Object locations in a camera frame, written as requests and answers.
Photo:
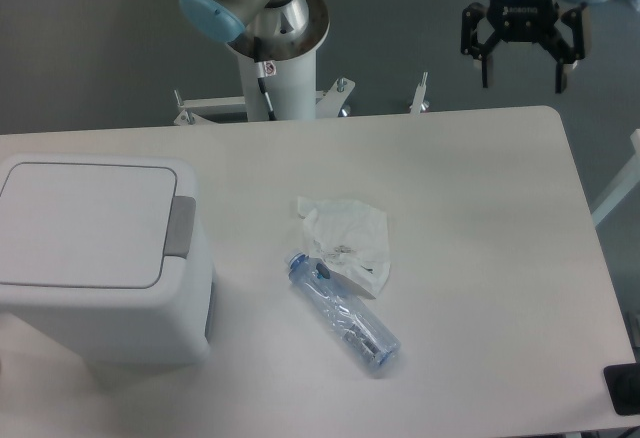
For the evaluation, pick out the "white frame bar right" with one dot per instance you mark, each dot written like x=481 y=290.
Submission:
x=619 y=187

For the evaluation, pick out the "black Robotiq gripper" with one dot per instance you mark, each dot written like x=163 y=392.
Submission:
x=525 y=21

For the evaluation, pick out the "crumpled white paper wrapper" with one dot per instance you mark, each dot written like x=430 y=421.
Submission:
x=351 y=237

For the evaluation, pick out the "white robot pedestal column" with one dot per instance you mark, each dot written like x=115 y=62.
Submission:
x=290 y=85

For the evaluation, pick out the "white push-lid trash can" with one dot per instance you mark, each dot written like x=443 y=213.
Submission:
x=107 y=255

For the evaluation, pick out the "black device at table edge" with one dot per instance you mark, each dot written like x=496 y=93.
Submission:
x=622 y=382

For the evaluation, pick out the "clear blue plastic bottle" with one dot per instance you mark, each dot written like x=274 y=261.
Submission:
x=344 y=313

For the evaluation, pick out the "white pedestal base frame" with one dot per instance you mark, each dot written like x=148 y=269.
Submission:
x=328 y=104

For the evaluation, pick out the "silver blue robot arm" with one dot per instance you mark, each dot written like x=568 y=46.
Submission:
x=267 y=30

